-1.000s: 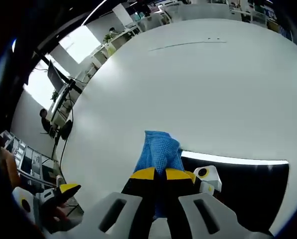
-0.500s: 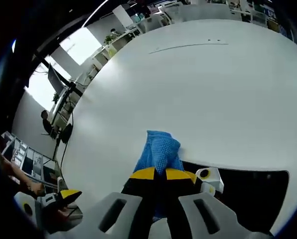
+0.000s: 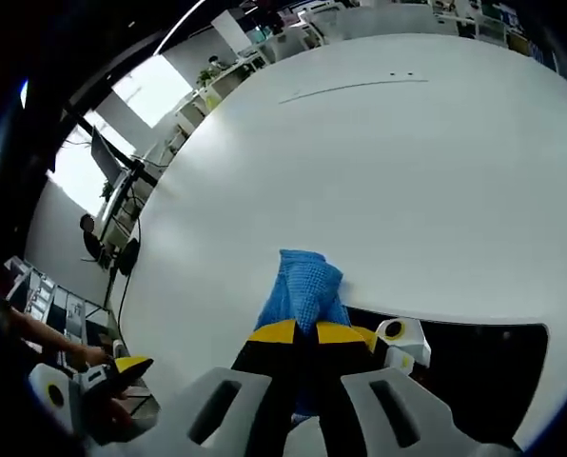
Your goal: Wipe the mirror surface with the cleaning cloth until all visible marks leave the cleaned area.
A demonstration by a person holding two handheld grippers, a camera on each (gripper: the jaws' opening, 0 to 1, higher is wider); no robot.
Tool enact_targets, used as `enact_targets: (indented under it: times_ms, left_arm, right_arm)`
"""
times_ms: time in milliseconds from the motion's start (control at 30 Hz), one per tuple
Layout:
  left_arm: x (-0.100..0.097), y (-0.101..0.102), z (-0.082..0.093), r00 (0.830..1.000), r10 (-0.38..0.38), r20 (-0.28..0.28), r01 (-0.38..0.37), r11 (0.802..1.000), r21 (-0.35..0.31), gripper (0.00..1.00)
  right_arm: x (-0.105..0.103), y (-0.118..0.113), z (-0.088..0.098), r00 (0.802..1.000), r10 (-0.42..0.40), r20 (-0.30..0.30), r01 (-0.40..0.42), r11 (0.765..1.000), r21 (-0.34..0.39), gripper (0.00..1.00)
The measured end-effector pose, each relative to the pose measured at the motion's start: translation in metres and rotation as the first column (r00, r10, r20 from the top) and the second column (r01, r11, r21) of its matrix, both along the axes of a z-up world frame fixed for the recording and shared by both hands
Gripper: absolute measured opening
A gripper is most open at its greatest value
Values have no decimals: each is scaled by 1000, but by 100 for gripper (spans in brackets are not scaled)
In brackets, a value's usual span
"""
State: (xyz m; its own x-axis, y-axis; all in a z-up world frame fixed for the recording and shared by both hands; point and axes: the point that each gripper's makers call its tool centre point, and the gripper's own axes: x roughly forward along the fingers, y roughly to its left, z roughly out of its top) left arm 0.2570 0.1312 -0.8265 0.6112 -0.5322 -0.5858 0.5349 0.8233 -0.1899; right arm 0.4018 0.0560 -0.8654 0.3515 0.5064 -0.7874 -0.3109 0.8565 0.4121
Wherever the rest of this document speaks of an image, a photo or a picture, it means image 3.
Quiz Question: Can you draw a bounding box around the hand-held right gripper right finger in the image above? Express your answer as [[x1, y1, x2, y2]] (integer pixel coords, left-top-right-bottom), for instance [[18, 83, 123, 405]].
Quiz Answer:
[[311, 321, 523, 457]]

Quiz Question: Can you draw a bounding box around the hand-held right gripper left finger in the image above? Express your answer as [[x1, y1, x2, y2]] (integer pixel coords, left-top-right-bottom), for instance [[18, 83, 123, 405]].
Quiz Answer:
[[186, 318, 316, 457]]

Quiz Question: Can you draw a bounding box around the blue cleaning cloth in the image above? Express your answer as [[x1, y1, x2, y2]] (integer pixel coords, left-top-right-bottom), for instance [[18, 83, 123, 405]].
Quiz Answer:
[[255, 248, 356, 425]]

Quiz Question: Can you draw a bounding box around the white storage rack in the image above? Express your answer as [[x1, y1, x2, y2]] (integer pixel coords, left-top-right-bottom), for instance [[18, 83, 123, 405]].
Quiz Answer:
[[2, 256, 118, 353]]

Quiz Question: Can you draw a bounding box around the black computer monitor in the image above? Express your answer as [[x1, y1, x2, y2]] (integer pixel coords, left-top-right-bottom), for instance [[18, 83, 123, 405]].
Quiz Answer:
[[88, 124, 126, 185]]

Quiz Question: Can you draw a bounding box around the white low shelf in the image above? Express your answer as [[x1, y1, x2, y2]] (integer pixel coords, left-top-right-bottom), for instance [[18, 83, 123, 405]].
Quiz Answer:
[[173, 51, 265, 139]]

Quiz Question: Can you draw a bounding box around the green potted plant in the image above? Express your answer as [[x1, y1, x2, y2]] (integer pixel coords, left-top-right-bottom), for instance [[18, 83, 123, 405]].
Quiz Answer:
[[196, 61, 223, 87]]

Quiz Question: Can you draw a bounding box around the ceiling light strip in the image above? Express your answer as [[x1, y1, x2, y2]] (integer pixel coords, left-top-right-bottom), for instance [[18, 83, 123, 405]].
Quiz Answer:
[[154, 0, 218, 56]]

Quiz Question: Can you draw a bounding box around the white office chair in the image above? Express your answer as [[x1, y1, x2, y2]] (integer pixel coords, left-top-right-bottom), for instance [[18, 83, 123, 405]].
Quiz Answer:
[[306, 9, 342, 47]]

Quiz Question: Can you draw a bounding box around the white desk partition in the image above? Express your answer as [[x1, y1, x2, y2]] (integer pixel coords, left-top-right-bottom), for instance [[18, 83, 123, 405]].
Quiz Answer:
[[340, 7, 460, 40]]

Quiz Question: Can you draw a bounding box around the black mouse cable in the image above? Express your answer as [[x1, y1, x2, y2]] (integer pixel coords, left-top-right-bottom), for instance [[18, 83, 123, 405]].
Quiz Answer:
[[115, 216, 143, 348]]

